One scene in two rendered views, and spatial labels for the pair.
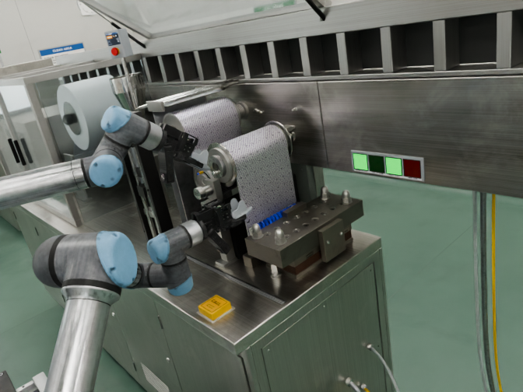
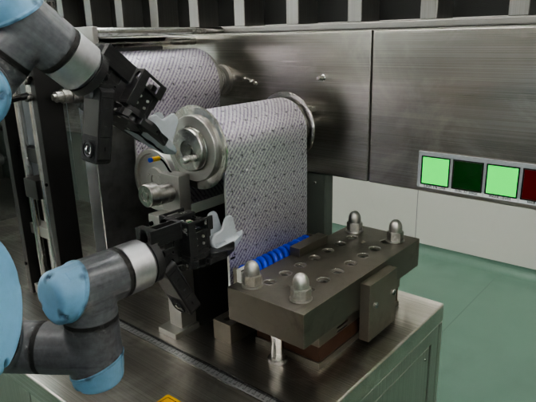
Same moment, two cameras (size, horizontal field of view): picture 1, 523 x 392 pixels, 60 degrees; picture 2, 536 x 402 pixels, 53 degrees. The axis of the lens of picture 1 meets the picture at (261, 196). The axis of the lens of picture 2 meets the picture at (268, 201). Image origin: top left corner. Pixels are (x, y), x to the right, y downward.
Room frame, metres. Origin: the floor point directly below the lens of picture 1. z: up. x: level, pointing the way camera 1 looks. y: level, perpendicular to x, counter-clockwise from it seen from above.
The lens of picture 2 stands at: (0.45, 0.17, 1.43)
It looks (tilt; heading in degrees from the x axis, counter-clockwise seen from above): 17 degrees down; 349
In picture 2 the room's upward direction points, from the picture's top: 1 degrees counter-clockwise
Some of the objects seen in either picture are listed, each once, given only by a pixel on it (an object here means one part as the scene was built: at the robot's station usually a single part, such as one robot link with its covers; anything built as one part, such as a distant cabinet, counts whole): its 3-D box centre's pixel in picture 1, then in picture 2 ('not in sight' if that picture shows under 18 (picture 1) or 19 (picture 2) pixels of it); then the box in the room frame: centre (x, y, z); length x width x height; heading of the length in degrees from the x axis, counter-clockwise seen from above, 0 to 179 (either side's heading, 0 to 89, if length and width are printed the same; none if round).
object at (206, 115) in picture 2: (221, 164); (196, 147); (1.39, 0.11, 1.25); 0.15 x 0.01 x 0.15; 38
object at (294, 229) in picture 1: (307, 225); (332, 274); (1.35, -0.13, 1.00); 0.40 x 0.16 x 0.06; 128
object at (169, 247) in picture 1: (169, 245); (86, 287); (1.17, 0.29, 1.11); 0.11 x 0.08 x 0.09; 128
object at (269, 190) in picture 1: (268, 193); (269, 211); (1.42, -0.03, 1.11); 0.23 x 0.01 x 0.18; 128
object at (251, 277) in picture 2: (256, 229); (251, 273); (1.28, 0.04, 1.05); 0.04 x 0.04 x 0.04
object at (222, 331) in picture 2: (278, 243); (271, 302); (1.42, -0.03, 0.92); 0.28 x 0.04 x 0.04; 128
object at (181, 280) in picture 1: (172, 274); (84, 348); (1.18, 0.30, 1.01); 0.11 x 0.08 x 0.11; 74
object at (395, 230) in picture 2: (345, 196); (395, 230); (1.41, -0.28, 1.05); 0.04 x 0.04 x 0.04
